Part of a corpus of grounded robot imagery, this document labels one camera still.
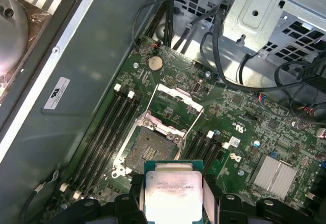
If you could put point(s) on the metal socket cover frame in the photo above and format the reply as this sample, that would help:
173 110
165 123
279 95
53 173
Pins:
173 94

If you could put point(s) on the black RAM slot white clips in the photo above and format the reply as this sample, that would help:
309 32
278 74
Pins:
215 161
90 137
104 145
201 152

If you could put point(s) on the green motherboard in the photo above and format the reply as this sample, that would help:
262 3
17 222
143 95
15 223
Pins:
229 107

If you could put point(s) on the round coin cell battery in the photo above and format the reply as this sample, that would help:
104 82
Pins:
155 63

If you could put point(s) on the silver metal drive cage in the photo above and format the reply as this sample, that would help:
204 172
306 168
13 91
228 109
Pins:
254 12

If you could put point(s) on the silver CPU green substrate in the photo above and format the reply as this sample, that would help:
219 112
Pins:
173 191

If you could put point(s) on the square brown base plate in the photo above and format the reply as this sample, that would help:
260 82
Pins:
38 25

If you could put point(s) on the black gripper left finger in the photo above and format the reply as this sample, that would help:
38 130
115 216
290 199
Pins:
124 203

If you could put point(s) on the CPU socket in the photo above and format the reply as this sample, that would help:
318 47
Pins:
150 147

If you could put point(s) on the black open PC case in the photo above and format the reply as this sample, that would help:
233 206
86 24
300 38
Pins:
89 56

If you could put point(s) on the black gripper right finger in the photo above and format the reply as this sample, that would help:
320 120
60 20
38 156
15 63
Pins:
229 206

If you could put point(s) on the silver chipset heatsink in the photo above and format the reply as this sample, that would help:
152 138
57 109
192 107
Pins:
273 177

